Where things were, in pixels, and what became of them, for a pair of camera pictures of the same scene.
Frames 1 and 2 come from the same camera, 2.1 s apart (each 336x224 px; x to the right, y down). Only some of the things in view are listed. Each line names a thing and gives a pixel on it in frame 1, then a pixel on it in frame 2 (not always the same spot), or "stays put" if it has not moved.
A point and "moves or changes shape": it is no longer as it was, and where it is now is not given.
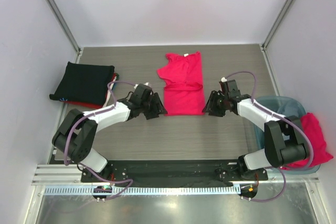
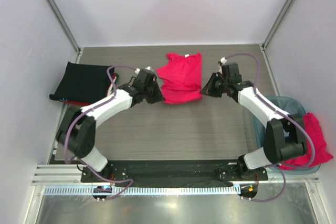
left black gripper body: [148, 108] -> [148, 91]
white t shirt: [108, 93] stays put
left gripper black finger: [160, 107] -> [157, 96]
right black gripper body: [223, 107] -> [220, 87]
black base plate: [171, 171] stays put
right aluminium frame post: [264, 44] stays put
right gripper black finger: [213, 103] -> [209, 87]
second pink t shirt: [320, 154] stays put
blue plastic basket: [287, 107] stays put
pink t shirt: [183, 89] moves or changes shape
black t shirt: [84, 83] stays put
